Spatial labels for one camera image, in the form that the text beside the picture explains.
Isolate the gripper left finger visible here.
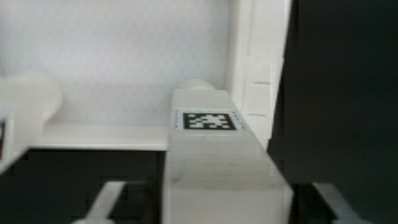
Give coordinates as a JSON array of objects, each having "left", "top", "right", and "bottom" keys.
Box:
[{"left": 70, "top": 179, "right": 162, "bottom": 224}]

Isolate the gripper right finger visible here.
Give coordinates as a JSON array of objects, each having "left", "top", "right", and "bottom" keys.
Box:
[{"left": 290, "top": 181, "right": 375, "bottom": 224}]

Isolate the white leg with peg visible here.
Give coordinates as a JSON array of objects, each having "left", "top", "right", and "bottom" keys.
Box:
[{"left": 162, "top": 79, "right": 294, "bottom": 224}]

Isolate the white square desk top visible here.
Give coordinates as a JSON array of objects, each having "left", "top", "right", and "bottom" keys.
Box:
[{"left": 0, "top": 0, "right": 294, "bottom": 148}]

